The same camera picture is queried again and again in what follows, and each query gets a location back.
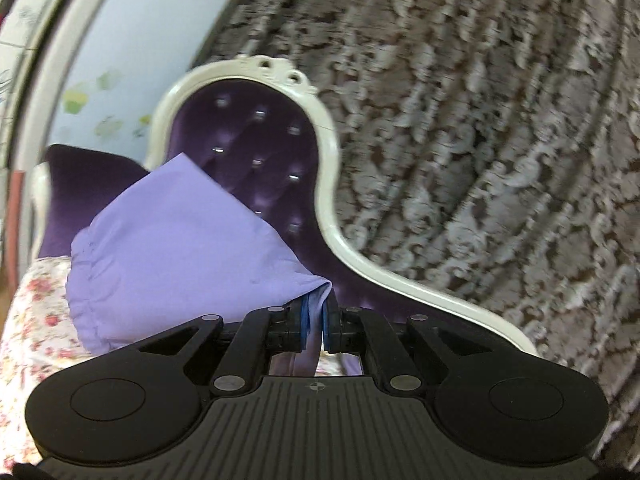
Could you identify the purple tufted sofa white frame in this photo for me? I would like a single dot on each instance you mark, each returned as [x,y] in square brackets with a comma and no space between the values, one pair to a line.
[260,135]

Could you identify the green cupcake wall sticker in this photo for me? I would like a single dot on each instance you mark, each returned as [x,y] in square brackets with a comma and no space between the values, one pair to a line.
[108,80]
[75,101]

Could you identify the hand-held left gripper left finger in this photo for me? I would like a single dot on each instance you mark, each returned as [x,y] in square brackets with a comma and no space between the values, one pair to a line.
[303,324]

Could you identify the brown damask patterned curtain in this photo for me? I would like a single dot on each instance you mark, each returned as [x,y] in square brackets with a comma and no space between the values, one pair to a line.
[450,110]

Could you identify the floral printed sheet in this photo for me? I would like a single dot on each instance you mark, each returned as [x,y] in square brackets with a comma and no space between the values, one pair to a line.
[35,320]

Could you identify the white door frame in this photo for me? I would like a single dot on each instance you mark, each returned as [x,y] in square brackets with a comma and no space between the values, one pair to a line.
[60,35]

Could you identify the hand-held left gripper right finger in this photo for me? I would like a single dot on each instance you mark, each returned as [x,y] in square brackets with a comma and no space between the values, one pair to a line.
[328,325]

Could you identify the lavender small garment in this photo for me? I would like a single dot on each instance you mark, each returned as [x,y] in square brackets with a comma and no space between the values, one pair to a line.
[175,250]

